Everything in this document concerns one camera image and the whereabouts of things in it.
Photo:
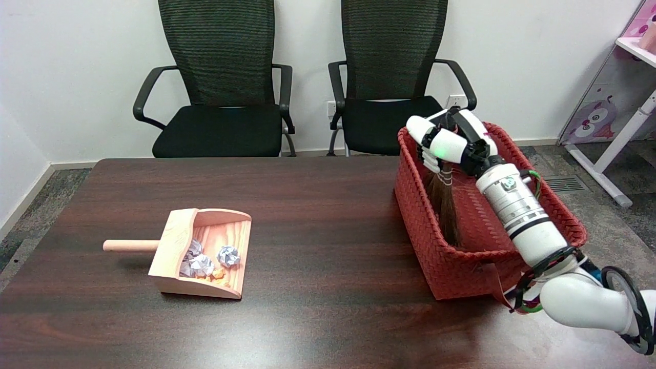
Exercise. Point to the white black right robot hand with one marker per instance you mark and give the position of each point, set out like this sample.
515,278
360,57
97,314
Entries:
451,143

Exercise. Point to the small brown straw broom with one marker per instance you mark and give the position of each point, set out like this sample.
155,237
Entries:
447,205

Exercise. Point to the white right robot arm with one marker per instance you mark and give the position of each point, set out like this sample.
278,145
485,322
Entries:
533,220

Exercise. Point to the red woven plastic basket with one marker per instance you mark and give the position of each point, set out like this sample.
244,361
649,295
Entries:
461,225

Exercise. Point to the black mesh office chair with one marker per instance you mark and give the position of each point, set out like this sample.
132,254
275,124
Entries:
394,61
220,97

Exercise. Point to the metal floor vent grille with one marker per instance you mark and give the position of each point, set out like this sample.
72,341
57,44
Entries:
565,183

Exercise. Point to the pink white children's shelf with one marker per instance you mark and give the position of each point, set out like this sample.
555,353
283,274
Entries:
615,97

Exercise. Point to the crumpled white paper ball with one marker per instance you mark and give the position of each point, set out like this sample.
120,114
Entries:
228,255
195,247
201,265

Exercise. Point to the crumpled orange paper scrap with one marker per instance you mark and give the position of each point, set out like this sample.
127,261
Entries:
219,274

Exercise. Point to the wooden dustpan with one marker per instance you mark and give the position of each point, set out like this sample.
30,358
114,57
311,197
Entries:
205,252

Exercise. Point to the white wall power socket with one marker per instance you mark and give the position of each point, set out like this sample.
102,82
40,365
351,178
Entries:
331,108
454,101

